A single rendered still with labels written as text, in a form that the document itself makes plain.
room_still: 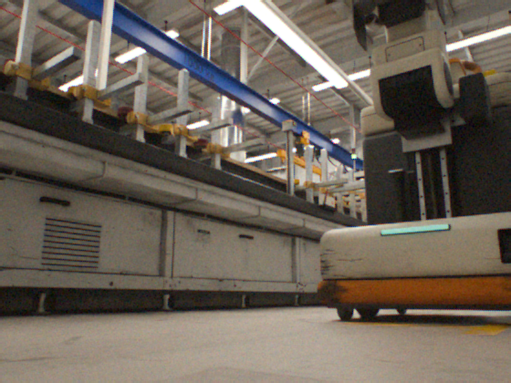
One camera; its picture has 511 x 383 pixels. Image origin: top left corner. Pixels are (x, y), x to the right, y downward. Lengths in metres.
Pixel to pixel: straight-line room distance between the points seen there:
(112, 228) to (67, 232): 0.22
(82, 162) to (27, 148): 0.21
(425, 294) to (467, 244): 0.17
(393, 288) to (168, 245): 1.26
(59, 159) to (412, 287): 1.24
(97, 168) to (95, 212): 0.30
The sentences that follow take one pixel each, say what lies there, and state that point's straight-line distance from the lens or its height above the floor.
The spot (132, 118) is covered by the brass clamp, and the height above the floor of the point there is 0.80.
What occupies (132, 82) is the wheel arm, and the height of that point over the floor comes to 0.81.
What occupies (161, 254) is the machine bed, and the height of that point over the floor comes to 0.27.
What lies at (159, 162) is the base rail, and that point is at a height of 0.63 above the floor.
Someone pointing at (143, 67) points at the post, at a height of 1.05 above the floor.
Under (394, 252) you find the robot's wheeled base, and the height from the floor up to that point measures 0.19.
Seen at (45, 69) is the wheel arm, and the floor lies 0.79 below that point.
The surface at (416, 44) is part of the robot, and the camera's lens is 1.52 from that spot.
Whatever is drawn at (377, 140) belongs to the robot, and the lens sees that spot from 1.72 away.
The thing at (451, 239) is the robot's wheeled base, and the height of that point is 0.22.
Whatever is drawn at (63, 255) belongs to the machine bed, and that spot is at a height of 0.23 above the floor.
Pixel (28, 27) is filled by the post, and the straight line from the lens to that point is 1.75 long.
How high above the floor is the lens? 0.07
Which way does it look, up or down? 13 degrees up
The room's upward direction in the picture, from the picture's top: straight up
